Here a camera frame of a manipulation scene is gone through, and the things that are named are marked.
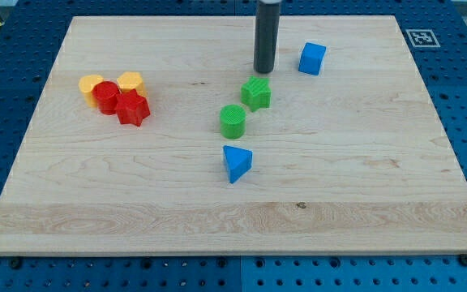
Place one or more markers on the green star block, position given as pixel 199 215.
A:
pixel 256 93

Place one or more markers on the red star block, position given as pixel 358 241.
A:
pixel 131 108

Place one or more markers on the blue cube block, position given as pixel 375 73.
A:
pixel 311 58

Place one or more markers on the blue triangle block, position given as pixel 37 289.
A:
pixel 237 161

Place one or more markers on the green cylinder block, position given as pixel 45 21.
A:
pixel 232 121

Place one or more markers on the light wooden board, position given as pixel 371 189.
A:
pixel 153 136

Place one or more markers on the yellow hexagon block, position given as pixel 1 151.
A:
pixel 130 80

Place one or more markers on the red cylinder block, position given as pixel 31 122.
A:
pixel 106 93

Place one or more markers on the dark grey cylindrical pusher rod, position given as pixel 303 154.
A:
pixel 267 18

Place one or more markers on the yellow rounded block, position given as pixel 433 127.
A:
pixel 86 84

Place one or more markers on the white fiducial marker tag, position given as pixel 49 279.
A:
pixel 422 38

